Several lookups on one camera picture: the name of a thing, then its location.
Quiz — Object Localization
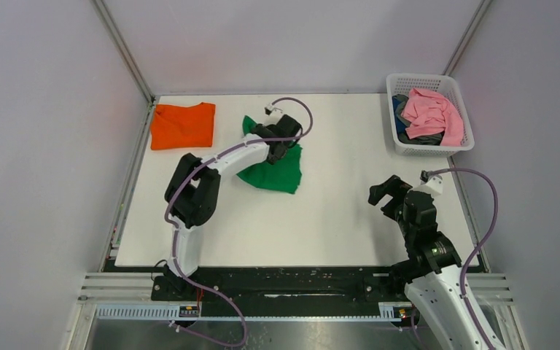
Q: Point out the green t-shirt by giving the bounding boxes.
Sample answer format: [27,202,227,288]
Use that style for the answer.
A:
[237,115,303,194]

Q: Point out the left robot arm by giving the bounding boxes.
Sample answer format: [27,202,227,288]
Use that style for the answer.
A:
[163,114,308,300]

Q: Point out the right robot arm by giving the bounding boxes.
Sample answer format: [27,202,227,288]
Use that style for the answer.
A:
[368,171,505,349]

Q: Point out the dark grey t-shirt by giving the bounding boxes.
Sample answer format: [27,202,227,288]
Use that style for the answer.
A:
[394,106,443,147]

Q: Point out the blue t-shirt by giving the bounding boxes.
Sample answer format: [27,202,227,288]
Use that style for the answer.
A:
[392,94,411,136]

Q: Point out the pink t-shirt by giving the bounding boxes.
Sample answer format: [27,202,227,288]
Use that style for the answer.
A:
[401,87,464,147]

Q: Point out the white plastic laundry basket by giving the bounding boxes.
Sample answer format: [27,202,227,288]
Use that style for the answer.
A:
[386,73,475,158]

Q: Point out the orange folded t-shirt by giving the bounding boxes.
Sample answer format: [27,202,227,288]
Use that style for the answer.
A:
[150,102,216,151]

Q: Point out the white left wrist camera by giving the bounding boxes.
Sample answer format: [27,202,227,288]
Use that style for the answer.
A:
[264,104,284,117]

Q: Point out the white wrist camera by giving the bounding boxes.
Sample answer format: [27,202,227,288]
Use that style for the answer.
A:
[264,104,284,117]
[416,171,443,198]

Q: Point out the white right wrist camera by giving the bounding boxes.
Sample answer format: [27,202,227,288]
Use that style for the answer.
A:
[416,171,443,198]

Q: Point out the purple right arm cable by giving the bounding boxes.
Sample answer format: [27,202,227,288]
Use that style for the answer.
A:
[424,167,499,350]

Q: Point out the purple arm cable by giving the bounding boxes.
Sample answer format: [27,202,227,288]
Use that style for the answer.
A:
[424,167,499,350]
[163,97,314,349]

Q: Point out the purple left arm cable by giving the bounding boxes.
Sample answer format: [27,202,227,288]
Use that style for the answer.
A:
[163,97,314,349]

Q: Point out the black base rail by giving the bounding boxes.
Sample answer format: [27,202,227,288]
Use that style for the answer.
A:
[123,260,432,318]

